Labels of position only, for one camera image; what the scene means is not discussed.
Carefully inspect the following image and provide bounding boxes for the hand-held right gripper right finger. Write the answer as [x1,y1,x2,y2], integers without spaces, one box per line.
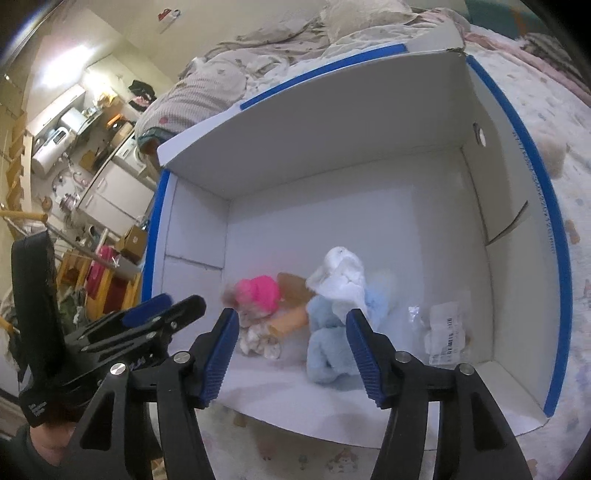
[345,308,529,480]

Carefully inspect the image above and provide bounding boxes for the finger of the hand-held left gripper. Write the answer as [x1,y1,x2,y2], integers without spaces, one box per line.
[122,294,175,327]
[137,296,207,343]

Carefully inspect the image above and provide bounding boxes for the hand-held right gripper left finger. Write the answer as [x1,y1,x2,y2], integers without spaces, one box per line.
[58,307,241,480]

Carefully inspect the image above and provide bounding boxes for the light blue plush toy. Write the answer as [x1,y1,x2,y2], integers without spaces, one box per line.
[305,272,399,387]

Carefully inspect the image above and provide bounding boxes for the cream plush toy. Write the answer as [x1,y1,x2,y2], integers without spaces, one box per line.
[222,286,283,361]

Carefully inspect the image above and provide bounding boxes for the pink plush toy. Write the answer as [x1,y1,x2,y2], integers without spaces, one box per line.
[231,275,282,315]

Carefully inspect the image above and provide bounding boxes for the tan plush toy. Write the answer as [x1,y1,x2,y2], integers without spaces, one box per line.
[270,272,311,339]

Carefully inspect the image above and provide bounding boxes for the white plush toy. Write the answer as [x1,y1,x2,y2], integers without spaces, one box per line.
[305,247,369,320]

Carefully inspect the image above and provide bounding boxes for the white cardboard box blue tape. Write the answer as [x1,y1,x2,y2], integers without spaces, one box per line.
[141,21,573,450]

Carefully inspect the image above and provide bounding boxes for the yellow wooden rack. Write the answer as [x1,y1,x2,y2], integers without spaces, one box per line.
[58,249,144,324]

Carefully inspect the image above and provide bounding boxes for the pink bag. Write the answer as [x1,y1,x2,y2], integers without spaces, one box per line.
[85,244,117,298]

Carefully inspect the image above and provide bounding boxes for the small cardboard box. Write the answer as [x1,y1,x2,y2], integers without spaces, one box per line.
[115,225,149,265]

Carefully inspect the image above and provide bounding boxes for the clear plastic bag white label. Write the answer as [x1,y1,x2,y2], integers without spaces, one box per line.
[409,302,472,366]

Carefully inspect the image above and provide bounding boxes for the white cabinet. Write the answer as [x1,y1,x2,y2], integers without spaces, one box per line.
[76,161,158,236]

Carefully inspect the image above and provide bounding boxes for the white kitchen appliance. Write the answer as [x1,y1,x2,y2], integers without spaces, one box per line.
[31,127,77,178]

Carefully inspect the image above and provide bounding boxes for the black clothing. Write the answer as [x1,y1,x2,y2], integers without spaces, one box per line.
[127,79,158,110]

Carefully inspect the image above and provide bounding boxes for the checkered quilt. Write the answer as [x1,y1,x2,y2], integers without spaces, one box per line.
[135,48,247,141]

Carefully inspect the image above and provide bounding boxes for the floral duvet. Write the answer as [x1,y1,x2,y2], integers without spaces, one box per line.
[203,0,467,81]

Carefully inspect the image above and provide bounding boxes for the beige pillow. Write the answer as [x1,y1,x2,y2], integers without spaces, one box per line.
[321,0,419,35]

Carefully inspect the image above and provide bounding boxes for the striped cloth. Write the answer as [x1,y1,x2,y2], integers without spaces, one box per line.
[519,30,591,100]

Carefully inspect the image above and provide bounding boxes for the green cushion orange stripe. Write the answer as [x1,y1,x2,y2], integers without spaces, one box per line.
[464,0,532,35]

